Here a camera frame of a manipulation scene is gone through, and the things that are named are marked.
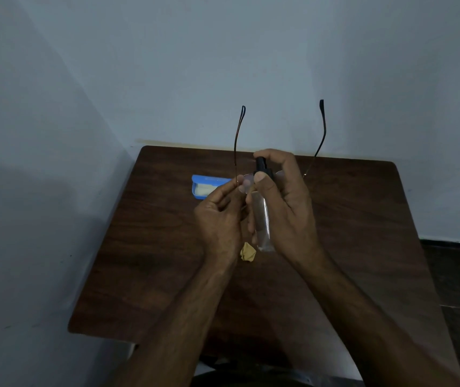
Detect person's left hand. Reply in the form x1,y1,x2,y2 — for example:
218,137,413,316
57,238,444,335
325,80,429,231
193,176,251,263

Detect person's right hand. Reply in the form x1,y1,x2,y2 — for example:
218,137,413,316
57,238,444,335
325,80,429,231
246,148,329,273

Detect clear spray bottle black nozzle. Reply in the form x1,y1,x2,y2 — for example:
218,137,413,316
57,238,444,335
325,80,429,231
251,156,276,253

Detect thin-framed eyeglasses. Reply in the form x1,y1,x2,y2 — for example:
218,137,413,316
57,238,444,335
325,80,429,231
233,99,328,195

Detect person's right forearm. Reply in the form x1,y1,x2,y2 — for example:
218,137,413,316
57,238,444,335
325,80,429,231
290,250,460,387

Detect person's left forearm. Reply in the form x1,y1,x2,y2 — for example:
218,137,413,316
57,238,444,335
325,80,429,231
111,254,242,387

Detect blue eyeglasses case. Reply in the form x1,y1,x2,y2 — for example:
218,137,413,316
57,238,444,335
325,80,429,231
191,174,233,200

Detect person's dark trousers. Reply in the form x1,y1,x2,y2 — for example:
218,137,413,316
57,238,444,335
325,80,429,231
192,356,365,387

